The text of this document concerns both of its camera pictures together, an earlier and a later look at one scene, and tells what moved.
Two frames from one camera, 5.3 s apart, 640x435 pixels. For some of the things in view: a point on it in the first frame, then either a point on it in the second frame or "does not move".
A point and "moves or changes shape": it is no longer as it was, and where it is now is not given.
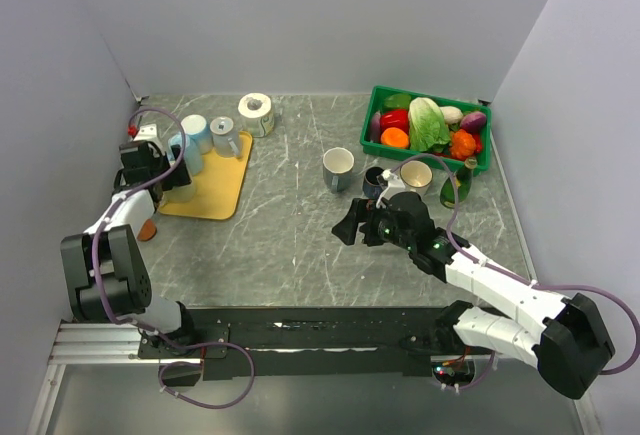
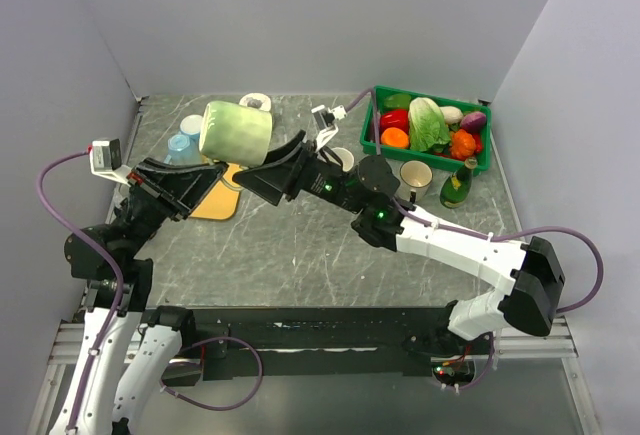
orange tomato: [394, 137] does not move
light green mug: [179, 193] moves or changes shape
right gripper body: [381, 229] → [325, 181]
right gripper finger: [346, 228] → [271, 183]
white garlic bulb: [452, 114] does not move
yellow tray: [218, 186] does not move
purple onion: [473, 122] does not move
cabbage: [428, 130] does not move
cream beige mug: [416, 175] does not move
